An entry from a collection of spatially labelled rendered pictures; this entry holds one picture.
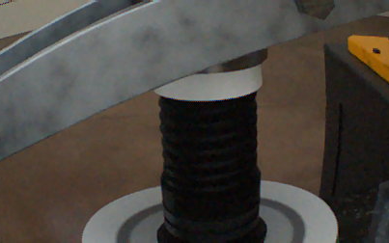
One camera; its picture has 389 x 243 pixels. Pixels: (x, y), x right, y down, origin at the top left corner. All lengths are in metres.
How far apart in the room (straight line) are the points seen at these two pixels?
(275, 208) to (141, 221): 0.11
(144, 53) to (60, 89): 0.05
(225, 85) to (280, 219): 0.15
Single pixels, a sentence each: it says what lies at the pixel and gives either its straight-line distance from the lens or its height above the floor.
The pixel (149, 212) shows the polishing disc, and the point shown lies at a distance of 0.48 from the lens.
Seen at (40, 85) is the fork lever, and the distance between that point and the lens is 0.31.
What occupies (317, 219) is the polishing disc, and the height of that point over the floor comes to 0.85.
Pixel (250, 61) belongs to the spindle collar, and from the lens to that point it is 0.35.
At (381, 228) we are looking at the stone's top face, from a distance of 0.49.
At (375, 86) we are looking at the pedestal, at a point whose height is 0.74.
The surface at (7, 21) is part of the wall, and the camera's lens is 6.56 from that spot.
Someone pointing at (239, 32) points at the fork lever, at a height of 1.01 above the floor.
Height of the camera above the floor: 1.09
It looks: 21 degrees down
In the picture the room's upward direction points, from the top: 3 degrees counter-clockwise
